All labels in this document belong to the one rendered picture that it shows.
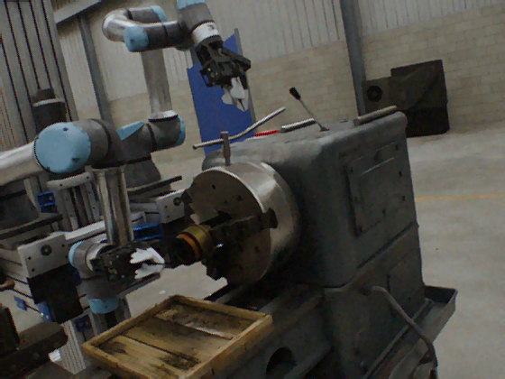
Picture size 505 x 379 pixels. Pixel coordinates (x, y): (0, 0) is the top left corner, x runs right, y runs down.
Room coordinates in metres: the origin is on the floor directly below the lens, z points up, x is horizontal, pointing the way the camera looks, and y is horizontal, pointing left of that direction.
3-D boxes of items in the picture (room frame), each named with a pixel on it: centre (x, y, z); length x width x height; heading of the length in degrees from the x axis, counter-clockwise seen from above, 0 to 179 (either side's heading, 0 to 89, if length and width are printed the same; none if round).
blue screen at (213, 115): (8.16, 0.33, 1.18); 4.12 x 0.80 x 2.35; 15
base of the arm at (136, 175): (1.76, 0.41, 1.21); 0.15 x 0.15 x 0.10
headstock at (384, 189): (1.49, -0.21, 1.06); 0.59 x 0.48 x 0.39; 136
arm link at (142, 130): (1.77, 0.41, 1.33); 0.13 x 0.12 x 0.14; 116
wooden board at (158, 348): (0.99, 0.25, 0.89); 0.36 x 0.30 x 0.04; 46
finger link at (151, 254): (0.97, 0.27, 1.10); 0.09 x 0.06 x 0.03; 46
